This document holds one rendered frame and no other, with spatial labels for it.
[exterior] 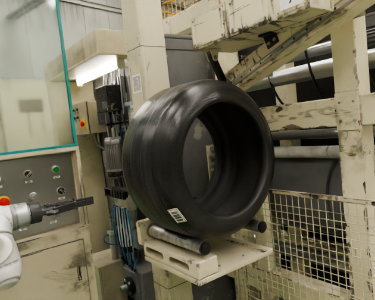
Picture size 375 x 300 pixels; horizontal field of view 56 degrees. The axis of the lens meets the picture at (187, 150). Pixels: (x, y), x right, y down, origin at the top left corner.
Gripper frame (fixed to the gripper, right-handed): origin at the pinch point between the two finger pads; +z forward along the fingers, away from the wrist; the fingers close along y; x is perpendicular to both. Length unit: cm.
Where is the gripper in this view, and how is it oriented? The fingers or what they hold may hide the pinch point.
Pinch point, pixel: (84, 201)
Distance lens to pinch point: 144.9
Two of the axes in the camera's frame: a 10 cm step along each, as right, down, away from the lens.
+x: 1.1, 9.9, 0.7
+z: 8.0, -1.3, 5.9
